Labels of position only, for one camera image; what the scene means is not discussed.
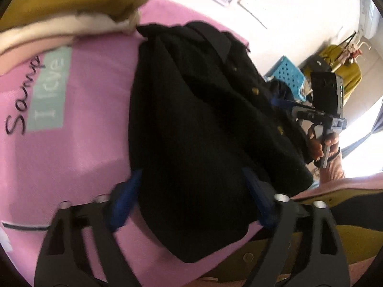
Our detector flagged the black coat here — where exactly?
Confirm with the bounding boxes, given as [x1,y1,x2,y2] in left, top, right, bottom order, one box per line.
[129,22,313,263]

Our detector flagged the right forearm pink sleeve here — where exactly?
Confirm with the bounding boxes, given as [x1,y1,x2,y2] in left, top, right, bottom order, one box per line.
[319,148,345,185]

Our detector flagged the right hand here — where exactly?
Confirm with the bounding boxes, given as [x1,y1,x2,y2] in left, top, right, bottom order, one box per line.
[307,125,339,161]

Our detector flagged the white wall socket panel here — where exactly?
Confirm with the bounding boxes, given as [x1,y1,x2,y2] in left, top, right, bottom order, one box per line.
[233,0,270,29]

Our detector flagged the yellow suitcase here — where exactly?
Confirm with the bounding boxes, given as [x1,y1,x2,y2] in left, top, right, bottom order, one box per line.
[301,44,362,104]

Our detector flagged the cream white garment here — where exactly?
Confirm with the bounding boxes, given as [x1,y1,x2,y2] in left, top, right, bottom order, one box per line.
[1,11,141,61]

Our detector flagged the pink bed sheet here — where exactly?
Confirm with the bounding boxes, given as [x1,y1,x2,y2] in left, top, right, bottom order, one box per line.
[1,0,261,286]

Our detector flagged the white air conditioner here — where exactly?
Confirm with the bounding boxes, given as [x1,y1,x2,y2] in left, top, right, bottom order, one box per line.
[358,0,380,39]

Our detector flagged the blue plastic basket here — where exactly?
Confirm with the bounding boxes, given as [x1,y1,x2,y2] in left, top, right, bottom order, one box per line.
[264,56,306,102]

